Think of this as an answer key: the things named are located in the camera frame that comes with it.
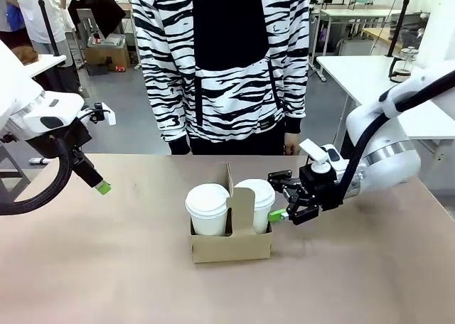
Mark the bystander in white shirt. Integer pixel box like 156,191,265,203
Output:
17,0,82,94

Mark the grey box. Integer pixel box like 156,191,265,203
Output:
87,33,127,50

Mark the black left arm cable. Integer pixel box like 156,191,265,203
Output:
0,134,75,217

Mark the person's left hand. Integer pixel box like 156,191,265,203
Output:
284,131,301,156

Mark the bystander in blue shirt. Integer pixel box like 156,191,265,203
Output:
0,0,28,48

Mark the zebra striped hoodie torso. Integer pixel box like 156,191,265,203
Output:
129,0,310,156

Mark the brown furry object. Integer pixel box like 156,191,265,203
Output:
10,45,39,65

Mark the brown cardboard cup carrier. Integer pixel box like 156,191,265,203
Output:
188,162,274,264

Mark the person's left forearm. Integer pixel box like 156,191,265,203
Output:
280,53,310,135

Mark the white desk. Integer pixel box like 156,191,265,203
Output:
318,8,405,60

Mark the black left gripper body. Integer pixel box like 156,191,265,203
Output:
49,119,104,188

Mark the white plastic cup lid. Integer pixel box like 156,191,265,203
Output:
184,183,231,219
234,178,277,212

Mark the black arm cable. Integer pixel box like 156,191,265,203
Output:
333,67,455,201
0,134,75,217

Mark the black stand pole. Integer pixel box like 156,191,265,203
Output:
386,0,415,58
35,0,60,58

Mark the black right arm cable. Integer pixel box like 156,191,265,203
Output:
333,67,455,201

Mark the brown cardboard box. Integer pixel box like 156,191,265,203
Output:
84,46,131,69

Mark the person's right forearm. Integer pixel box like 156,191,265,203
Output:
144,71,192,156

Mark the grey wire basket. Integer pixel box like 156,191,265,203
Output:
400,30,426,53

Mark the small white table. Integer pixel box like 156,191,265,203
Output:
24,55,68,80

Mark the black cloth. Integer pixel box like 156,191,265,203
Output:
67,0,127,39

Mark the glass french press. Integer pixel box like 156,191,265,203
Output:
388,46,417,84

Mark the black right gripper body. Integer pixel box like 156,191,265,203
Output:
298,163,344,211

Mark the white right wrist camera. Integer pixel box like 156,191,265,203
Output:
298,138,330,174

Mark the large white table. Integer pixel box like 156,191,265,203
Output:
315,55,455,140

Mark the wooden table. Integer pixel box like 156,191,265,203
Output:
362,27,405,51

